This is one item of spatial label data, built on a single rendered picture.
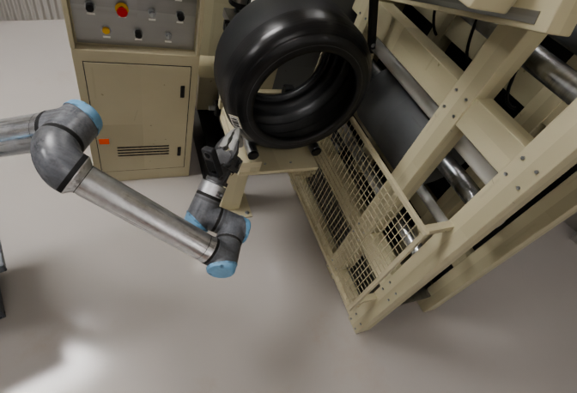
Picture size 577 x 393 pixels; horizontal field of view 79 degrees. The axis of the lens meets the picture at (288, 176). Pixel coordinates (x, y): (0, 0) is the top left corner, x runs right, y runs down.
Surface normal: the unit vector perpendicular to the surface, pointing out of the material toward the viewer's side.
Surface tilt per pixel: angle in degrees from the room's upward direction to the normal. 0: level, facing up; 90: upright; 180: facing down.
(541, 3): 90
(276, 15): 31
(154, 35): 90
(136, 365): 0
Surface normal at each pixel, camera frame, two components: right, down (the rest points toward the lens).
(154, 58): 0.32, 0.75
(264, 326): 0.26, -0.65
